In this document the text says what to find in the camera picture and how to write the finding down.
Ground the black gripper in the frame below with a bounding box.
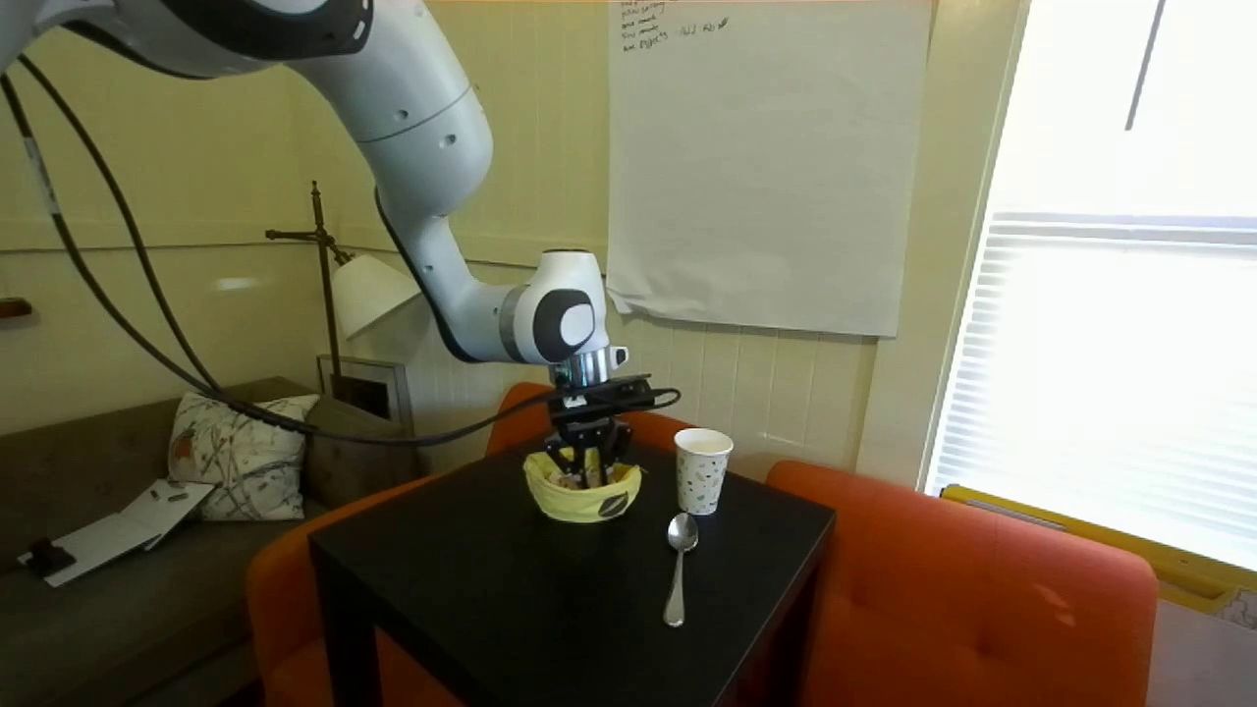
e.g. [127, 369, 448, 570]
[542, 372, 647, 491]

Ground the brown-grey pillow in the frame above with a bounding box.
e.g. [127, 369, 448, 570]
[301, 398, 423, 509]

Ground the grey fabric sofa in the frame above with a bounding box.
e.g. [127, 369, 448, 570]
[0, 372, 423, 707]

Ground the black phone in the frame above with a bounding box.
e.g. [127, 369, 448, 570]
[12, 536, 81, 583]

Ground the yellow wooden ledge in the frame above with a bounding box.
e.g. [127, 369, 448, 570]
[934, 481, 1257, 621]

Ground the floor lamp white shade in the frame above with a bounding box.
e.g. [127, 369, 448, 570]
[262, 175, 423, 399]

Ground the white paper cup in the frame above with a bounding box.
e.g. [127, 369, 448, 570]
[673, 424, 739, 522]

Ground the white paper notebook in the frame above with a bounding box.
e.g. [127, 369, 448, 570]
[34, 477, 221, 591]

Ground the orange upholstered armchair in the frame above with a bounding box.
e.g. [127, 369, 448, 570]
[762, 456, 1163, 707]
[242, 377, 693, 707]

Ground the white window blind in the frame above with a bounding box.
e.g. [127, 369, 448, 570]
[919, 207, 1257, 572]

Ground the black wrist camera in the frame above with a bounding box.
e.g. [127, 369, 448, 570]
[604, 372, 687, 412]

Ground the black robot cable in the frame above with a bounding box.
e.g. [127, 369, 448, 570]
[0, 69, 558, 452]
[16, 52, 228, 398]

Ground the black square side table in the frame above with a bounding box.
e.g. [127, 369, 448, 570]
[308, 443, 842, 707]

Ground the white patterned pillow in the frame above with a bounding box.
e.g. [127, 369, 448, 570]
[164, 385, 321, 525]

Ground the silver metal spoon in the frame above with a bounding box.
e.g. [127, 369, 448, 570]
[661, 509, 708, 634]

